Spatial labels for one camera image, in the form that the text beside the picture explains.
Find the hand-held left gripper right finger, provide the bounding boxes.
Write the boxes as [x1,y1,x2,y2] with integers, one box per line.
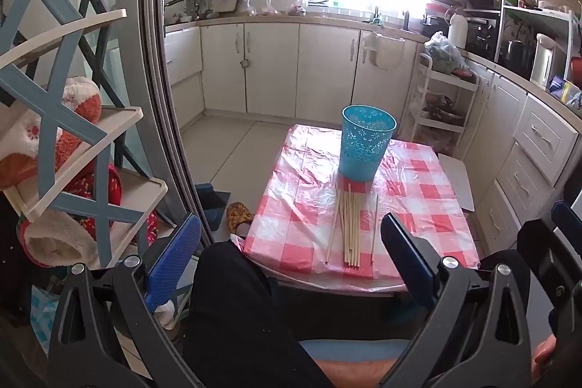
[379,213,535,388]

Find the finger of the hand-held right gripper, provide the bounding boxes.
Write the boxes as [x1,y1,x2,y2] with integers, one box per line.
[517,219,582,327]
[551,199,582,236]

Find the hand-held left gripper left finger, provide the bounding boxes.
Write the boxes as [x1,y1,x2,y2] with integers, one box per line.
[48,213,203,388]

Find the bunch of wooden chopsticks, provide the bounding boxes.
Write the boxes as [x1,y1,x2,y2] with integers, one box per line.
[324,183,380,268]

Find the blue perforated plastic basket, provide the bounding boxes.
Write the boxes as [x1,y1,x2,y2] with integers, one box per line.
[338,105,398,183]

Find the person's right hand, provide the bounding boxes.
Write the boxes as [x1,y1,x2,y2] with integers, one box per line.
[531,332,559,376]

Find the dark blue dustpan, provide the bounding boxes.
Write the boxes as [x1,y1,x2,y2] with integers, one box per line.
[193,183,232,229]

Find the blue and cream shoe rack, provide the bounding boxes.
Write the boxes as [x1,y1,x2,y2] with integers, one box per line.
[0,0,169,280]

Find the brown patterned slipper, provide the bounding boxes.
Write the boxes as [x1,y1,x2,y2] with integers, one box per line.
[226,201,255,234]

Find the person's left leg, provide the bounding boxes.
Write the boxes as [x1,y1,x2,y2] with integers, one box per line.
[182,240,337,388]

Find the white board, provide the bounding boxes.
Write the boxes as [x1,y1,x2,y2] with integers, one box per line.
[436,154,476,213]

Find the red dotted plush slipper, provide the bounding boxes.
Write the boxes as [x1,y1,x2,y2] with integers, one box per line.
[68,163,123,218]

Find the blue stool seat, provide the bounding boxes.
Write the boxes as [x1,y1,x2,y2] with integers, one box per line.
[298,338,412,364]

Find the red white fleece slipper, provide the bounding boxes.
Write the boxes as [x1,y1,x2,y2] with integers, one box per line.
[16,211,160,268]

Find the person's bare leg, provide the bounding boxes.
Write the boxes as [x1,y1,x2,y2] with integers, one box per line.
[314,358,396,388]

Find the blue packet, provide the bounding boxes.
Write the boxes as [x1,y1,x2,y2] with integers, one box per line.
[548,74,574,102]

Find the pink checked plastic tablecloth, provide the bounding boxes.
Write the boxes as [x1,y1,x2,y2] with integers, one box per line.
[230,124,480,293]

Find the light blue bag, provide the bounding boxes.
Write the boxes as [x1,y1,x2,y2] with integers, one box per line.
[29,285,62,357]

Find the black pot with glass lid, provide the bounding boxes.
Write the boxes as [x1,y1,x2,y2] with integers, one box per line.
[423,96,467,123]

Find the white electric water boiler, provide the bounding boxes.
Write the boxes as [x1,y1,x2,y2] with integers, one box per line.
[530,33,567,91]

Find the black cooking pot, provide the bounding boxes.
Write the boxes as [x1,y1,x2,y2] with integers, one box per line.
[500,39,535,77]

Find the white trolley cart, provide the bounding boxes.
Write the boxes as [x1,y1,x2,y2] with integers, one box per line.
[409,52,480,159]

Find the orange white plush slipper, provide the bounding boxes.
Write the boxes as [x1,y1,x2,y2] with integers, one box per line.
[0,76,103,189]

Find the black toaster oven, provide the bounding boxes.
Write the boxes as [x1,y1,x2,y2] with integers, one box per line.
[466,17,501,61]

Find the plastic bag of greens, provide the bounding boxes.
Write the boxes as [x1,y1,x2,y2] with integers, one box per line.
[424,31,469,75]

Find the white countertop storage rack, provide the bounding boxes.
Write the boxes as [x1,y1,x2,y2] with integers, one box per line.
[495,4,576,84]

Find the white hanging door bin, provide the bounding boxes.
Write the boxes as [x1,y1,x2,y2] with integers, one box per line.
[361,31,405,71]

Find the white thermos jug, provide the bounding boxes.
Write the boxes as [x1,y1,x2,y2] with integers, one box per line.
[448,12,469,49]

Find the cream kitchen base cabinets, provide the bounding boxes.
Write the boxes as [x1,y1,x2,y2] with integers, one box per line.
[164,13,582,252]

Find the stack of cookware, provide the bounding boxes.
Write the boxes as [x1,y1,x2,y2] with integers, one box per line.
[425,0,462,39]

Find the grey sliding door frame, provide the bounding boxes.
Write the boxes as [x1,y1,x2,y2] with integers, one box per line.
[116,0,214,248]

